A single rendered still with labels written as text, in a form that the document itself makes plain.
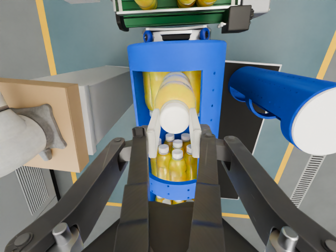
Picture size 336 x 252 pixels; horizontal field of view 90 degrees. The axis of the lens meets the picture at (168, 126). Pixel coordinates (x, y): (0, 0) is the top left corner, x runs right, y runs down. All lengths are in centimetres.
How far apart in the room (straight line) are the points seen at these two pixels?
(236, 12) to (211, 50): 26
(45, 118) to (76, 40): 123
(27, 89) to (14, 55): 148
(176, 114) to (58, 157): 69
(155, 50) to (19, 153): 49
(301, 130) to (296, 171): 171
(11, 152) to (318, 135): 103
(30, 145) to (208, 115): 56
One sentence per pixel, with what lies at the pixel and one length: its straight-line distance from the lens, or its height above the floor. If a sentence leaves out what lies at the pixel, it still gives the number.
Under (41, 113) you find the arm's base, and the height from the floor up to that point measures 110.
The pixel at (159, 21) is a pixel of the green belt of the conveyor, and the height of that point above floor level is 89.
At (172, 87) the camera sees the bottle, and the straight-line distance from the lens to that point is 25.
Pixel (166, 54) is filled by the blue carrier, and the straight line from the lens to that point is 41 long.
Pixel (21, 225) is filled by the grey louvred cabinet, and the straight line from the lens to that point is 241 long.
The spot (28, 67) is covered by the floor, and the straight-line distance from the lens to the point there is 219.
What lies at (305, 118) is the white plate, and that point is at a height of 104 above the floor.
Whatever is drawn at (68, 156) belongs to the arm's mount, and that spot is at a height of 108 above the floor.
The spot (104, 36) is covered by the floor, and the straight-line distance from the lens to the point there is 177.
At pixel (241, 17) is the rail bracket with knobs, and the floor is 100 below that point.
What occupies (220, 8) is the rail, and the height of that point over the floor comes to 98.
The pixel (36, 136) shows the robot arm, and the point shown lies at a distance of 70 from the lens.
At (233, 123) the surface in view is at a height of 15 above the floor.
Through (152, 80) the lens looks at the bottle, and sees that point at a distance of 54.
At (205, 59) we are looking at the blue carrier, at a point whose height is 122.
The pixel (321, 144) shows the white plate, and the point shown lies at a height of 104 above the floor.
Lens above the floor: 164
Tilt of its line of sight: 66 degrees down
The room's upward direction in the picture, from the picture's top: 173 degrees counter-clockwise
